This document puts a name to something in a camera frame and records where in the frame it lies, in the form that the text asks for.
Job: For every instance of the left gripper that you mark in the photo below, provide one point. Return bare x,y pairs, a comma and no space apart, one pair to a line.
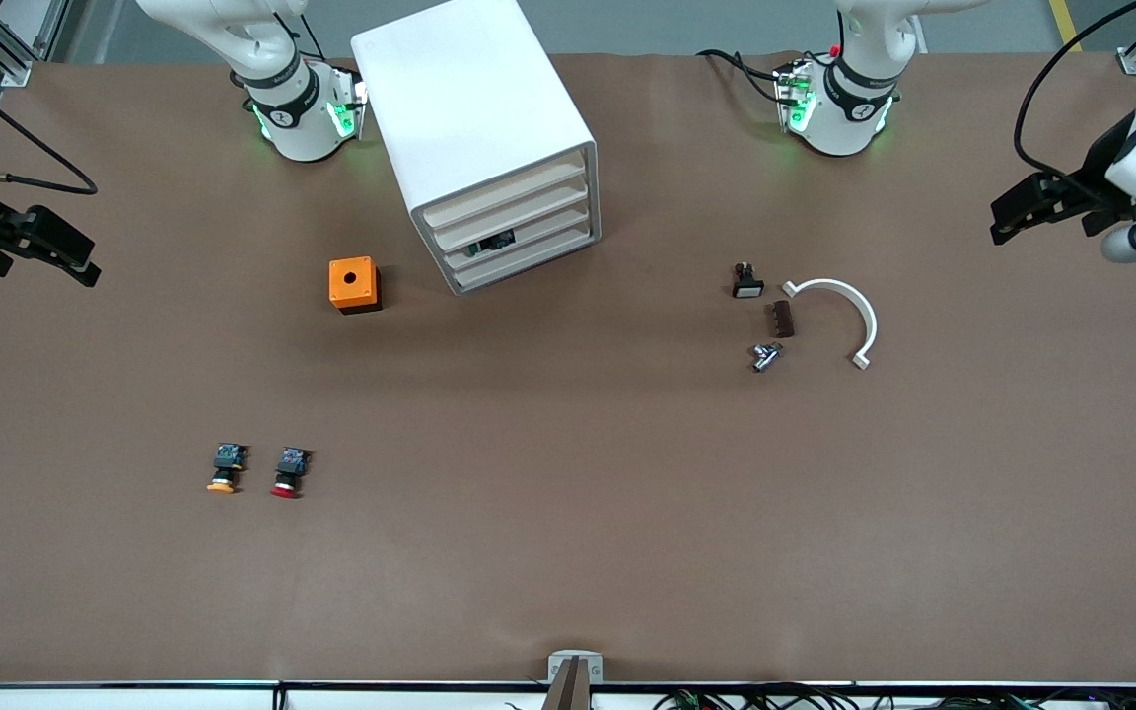
1097,177

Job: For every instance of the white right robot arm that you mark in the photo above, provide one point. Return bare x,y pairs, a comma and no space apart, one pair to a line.
302,118

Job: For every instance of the yellow mushroom push button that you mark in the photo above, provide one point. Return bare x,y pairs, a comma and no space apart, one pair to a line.
225,463

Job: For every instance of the red mushroom push button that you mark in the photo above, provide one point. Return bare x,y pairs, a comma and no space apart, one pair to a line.
289,468

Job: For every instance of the white drawer cabinet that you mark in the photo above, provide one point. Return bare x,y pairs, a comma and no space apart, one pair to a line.
469,89

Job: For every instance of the brown terminal block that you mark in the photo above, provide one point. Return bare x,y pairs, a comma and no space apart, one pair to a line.
780,319

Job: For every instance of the small metal connector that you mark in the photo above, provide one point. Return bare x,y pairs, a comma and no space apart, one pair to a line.
765,356

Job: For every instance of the white curved plastic bracket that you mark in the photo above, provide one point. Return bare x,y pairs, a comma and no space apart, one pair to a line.
864,316

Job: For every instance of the orange button enclosure box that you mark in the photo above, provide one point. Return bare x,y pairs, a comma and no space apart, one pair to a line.
351,281

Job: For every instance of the black switch with white face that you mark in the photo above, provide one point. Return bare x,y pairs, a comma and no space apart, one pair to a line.
746,281

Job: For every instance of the white table edge rail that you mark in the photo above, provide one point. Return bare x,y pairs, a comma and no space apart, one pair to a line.
85,698

